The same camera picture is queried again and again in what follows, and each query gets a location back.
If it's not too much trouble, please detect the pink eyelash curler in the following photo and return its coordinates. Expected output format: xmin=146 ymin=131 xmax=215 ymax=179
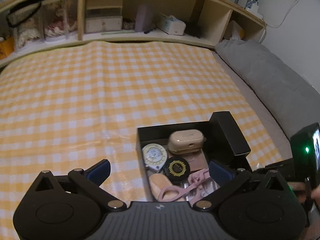
xmin=157 ymin=168 xmax=211 ymax=207

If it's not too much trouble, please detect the black device with green light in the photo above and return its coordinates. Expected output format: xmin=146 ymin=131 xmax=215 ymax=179
xmin=254 ymin=122 xmax=320 ymax=221

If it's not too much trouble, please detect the beige earbud case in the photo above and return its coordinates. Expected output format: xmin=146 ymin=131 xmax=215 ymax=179
xmin=168 ymin=129 xmax=204 ymax=155

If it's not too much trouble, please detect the wooden shelf unit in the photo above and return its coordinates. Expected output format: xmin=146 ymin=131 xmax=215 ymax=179
xmin=1 ymin=0 xmax=266 ymax=66

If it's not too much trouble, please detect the yellow white checkered cloth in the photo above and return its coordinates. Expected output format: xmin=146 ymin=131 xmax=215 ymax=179
xmin=1 ymin=42 xmax=281 ymax=239

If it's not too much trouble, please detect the purple bottle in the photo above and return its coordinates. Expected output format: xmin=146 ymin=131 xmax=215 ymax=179
xmin=135 ymin=4 xmax=153 ymax=32

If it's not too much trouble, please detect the black bag strap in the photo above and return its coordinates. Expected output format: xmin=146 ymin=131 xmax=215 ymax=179
xmin=6 ymin=0 xmax=46 ymax=28

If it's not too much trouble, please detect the black round gold-print tin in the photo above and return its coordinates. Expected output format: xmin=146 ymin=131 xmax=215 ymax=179
xmin=163 ymin=157 xmax=190 ymax=184

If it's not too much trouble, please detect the white round compact case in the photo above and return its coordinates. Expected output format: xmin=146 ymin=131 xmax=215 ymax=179
xmin=142 ymin=143 xmax=168 ymax=173

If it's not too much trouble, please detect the black open box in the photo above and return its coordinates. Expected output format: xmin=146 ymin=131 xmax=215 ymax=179
xmin=136 ymin=111 xmax=252 ymax=204

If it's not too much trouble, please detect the tissue box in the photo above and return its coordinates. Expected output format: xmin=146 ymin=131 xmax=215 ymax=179
xmin=156 ymin=14 xmax=186 ymax=36

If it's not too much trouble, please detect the oval wooden block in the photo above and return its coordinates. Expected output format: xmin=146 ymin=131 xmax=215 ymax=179
xmin=149 ymin=173 xmax=177 ymax=200

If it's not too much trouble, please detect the white drawer box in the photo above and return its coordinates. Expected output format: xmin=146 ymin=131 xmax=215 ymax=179
xmin=85 ymin=8 xmax=123 ymax=34

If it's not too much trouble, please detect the white cable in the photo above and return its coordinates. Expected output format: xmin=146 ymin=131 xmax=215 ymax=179
xmin=257 ymin=0 xmax=307 ymax=43

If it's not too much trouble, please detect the pink small box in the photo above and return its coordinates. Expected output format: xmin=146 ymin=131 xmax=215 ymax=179
xmin=182 ymin=152 xmax=208 ymax=173

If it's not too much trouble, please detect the patterned card pack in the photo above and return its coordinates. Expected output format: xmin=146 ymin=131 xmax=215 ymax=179
xmin=183 ymin=179 xmax=220 ymax=201

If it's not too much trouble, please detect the grey pillow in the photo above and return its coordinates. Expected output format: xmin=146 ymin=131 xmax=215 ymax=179
xmin=215 ymin=40 xmax=319 ymax=137

